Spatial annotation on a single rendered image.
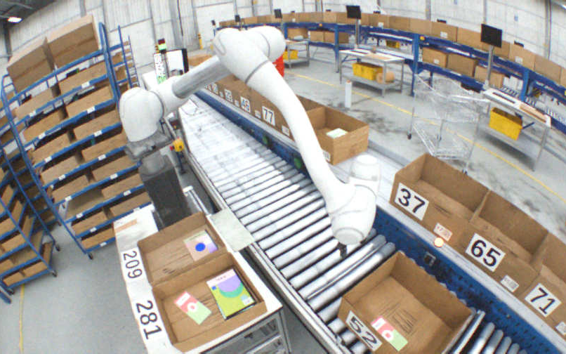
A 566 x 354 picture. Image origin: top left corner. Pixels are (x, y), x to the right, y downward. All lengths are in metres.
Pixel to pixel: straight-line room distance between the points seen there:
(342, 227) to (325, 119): 1.26
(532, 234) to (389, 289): 0.74
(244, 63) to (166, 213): 0.91
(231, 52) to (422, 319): 1.12
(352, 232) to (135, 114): 0.95
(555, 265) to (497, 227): 0.41
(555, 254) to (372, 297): 0.93
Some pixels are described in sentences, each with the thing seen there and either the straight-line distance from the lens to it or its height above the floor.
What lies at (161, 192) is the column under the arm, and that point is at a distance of 1.32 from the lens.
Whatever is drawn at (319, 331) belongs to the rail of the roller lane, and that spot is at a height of 0.74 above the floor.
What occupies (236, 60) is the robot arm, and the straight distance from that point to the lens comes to 0.75.
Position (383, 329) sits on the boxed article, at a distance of 1.00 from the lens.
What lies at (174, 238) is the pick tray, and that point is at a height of 0.76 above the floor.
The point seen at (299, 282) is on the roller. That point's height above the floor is 0.74.
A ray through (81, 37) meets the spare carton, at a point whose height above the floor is 1.90.
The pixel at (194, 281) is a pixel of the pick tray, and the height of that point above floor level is 0.77.
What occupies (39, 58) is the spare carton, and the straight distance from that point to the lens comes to 2.27.
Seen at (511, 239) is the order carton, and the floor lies 0.89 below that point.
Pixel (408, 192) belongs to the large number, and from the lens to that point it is 1.14.
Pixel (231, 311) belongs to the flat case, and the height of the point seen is 0.80.
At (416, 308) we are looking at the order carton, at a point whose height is 0.75.
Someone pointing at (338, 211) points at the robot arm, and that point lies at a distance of 0.67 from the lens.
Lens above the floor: 1.68
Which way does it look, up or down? 36 degrees down
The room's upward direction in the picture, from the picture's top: 6 degrees counter-clockwise
